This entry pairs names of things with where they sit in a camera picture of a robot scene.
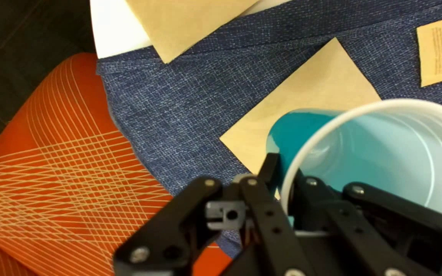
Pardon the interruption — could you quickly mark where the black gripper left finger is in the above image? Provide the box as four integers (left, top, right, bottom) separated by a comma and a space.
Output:
112, 154, 313, 276

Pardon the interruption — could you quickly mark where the blue plastic cup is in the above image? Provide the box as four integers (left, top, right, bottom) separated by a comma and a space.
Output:
267, 99, 442, 214

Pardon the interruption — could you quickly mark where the round white table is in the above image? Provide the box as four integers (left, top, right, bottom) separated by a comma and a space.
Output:
89, 0, 288, 59

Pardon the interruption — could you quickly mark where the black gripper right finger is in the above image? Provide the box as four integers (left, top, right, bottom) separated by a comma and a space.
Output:
288, 172, 442, 276

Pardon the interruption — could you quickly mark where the brown paper napkin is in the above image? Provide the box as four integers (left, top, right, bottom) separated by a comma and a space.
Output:
127, 0, 257, 63
219, 39, 380, 174

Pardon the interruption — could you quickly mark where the blue denim cloth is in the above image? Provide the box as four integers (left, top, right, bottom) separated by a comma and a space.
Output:
95, 0, 442, 260

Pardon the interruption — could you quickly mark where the orange sofa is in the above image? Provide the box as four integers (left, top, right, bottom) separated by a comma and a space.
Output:
0, 51, 233, 276

